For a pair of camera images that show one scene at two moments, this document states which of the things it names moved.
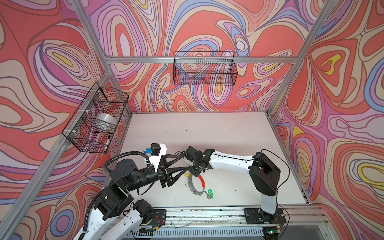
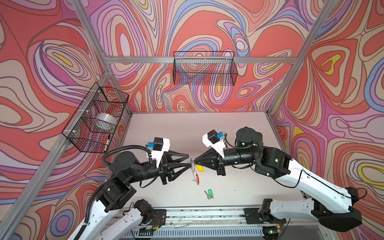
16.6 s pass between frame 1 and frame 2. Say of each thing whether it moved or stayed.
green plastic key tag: stayed
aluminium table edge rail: stayed
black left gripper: stayed
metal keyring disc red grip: moved
